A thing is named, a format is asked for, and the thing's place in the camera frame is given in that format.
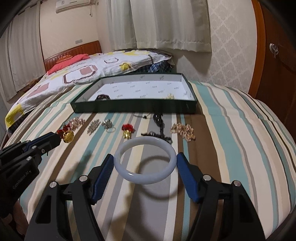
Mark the dark green tray box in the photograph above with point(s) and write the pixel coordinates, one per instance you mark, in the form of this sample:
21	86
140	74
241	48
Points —
138	93

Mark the wall socket plate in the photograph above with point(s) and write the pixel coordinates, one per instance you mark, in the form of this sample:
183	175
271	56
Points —
78	41

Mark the white air conditioner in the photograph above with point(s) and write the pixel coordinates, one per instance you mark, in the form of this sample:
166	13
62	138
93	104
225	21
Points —
64	5

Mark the blue plaid blanket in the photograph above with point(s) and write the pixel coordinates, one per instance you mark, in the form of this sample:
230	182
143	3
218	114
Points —
161	67

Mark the white jade bangle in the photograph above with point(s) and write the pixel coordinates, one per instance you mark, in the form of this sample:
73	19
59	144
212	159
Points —
145	179

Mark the silver rhinestone bar brooch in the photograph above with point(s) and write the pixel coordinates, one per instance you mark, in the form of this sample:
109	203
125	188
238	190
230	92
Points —
93	126

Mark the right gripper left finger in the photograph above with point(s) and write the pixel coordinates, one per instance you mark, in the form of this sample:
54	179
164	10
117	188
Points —
50	220

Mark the metal cabinet handle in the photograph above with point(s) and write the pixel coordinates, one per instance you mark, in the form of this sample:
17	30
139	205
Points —
274	49

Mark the red pillow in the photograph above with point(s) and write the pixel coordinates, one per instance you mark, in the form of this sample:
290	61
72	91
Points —
69	61

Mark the cream window curtain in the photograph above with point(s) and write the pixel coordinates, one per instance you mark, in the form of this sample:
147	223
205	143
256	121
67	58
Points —
182	25

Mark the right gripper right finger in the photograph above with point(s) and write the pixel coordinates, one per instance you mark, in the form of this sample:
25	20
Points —
239	221

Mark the white patterned quilt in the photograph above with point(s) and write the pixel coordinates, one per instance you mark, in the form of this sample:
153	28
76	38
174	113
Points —
82	72

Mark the wooden cabinet door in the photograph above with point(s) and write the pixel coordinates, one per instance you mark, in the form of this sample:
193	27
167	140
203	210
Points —
273	80

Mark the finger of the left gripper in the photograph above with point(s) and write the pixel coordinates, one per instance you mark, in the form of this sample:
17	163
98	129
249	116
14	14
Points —
44	143

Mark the left striped curtain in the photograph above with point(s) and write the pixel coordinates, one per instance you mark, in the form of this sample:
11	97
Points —
21	53

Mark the red knot gold pendant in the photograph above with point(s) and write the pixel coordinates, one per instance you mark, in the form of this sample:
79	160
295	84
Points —
66	133

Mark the gold pearl rhinestone brooch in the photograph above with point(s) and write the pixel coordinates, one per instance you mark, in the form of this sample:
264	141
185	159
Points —
74	123

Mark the red rose gold charm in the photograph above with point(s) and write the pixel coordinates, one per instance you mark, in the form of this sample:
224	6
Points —
128	130

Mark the wooden headboard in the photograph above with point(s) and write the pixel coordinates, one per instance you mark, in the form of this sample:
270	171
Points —
88	48

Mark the striped bed cover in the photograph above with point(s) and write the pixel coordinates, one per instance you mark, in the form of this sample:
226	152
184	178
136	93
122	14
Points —
231	137

